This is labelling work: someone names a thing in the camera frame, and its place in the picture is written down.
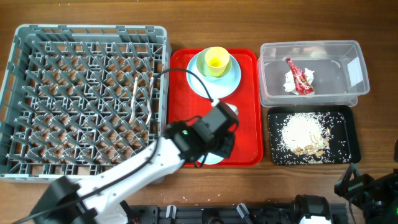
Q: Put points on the rice and food scraps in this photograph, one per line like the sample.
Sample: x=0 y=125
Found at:
x=308 y=138

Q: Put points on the yellow plastic cup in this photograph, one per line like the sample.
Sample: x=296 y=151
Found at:
x=217 y=59

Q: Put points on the grey dishwasher rack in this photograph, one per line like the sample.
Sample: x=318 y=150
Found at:
x=66 y=99

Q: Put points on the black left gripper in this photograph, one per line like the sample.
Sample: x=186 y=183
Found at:
x=224 y=150

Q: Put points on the red snack wrapper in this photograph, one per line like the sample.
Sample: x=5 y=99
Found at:
x=301 y=83

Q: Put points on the white plastic spoon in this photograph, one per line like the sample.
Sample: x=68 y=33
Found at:
x=135 y=87

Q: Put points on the red plastic tray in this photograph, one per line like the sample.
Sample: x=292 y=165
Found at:
x=184 y=103

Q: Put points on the white plastic fork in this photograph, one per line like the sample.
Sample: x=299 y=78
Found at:
x=149 y=103

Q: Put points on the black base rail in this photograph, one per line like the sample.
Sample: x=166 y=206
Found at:
x=278 y=213

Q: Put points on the light blue plate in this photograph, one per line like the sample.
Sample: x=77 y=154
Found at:
x=217 y=88

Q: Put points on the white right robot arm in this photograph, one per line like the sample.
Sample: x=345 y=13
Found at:
x=376 y=198

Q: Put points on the green bowl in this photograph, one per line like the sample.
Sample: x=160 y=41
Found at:
x=201 y=65

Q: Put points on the light blue bowl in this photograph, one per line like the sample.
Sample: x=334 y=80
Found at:
x=211 y=159

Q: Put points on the white napkin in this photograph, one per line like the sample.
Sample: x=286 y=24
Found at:
x=289 y=84

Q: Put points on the black tray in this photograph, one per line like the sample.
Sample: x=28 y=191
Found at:
x=349 y=123

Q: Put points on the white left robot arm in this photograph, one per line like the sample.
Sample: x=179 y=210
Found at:
x=98 y=198

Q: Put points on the clear plastic bin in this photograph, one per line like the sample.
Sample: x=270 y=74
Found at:
x=335 y=68

